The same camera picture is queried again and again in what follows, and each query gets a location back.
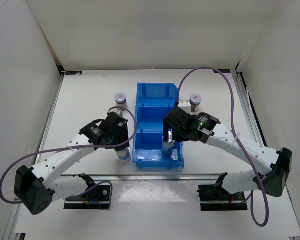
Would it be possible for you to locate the aluminium right rail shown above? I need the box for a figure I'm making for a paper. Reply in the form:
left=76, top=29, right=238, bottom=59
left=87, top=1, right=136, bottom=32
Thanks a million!
left=231, top=71, right=277, bottom=181

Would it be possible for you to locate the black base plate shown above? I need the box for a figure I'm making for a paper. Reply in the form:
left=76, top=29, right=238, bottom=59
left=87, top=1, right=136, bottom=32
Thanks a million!
left=197, top=185, right=248, bottom=212
left=63, top=180, right=113, bottom=210

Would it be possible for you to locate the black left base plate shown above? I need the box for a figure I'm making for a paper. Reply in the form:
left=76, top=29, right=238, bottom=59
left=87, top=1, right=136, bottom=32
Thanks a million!
left=63, top=180, right=113, bottom=210

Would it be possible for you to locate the blue plastic divided bin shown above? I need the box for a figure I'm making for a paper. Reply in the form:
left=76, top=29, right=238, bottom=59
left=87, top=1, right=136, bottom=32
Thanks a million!
left=132, top=83, right=185, bottom=170

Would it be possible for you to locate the aluminium rail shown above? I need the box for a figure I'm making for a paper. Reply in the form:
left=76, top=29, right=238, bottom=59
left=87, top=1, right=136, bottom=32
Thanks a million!
left=231, top=71, right=277, bottom=181
left=62, top=173, right=263, bottom=181

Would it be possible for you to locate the aluminium front rail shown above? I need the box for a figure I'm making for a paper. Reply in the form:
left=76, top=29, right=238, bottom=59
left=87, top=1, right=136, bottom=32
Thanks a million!
left=62, top=173, right=263, bottom=181

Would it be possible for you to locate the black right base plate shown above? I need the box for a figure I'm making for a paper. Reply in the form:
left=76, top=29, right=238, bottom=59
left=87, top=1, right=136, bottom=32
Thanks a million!
left=197, top=185, right=248, bottom=212

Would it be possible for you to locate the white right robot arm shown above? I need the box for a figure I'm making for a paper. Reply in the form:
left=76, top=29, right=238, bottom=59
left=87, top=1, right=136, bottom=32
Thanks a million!
left=163, top=106, right=293, bottom=200

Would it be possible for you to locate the grey-lid brown spice jar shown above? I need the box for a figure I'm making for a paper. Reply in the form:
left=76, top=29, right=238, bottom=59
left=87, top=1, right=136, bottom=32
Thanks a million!
left=189, top=93, right=202, bottom=113

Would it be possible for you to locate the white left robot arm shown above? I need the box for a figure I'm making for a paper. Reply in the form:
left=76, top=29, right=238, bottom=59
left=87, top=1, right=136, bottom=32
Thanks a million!
left=14, top=111, right=129, bottom=215

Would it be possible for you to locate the grey-lid dark spice jar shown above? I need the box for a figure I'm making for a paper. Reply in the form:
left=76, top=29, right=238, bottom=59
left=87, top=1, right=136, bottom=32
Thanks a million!
left=114, top=92, right=128, bottom=111

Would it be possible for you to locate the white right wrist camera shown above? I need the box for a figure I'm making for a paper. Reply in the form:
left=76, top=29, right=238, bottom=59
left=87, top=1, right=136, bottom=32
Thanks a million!
left=178, top=100, right=192, bottom=114

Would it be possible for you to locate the dark label sticker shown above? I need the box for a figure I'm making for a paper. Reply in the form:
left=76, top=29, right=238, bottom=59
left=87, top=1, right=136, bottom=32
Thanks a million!
left=65, top=71, right=83, bottom=76

